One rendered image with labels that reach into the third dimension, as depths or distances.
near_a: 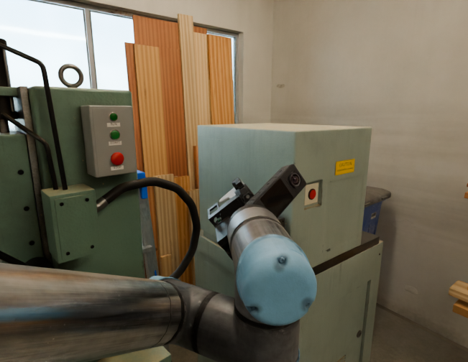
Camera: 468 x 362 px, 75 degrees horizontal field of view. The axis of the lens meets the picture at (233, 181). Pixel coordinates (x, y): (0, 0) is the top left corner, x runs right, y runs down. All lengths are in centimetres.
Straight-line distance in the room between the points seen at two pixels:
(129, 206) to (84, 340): 61
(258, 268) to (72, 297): 15
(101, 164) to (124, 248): 26
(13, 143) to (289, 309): 68
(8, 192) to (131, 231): 29
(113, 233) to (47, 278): 61
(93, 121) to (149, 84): 156
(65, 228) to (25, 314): 50
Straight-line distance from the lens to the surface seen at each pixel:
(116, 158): 75
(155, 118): 227
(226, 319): 39
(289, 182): 49
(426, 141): 232
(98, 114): 75
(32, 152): 82
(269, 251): 30
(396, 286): 265
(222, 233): 45
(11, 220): 84
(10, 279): 25
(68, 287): 28
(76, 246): 76
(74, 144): 80
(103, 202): 78
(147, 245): 179
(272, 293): 30
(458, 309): 196
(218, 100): 255
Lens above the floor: 146
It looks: 13 degrees down
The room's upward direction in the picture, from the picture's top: straight up
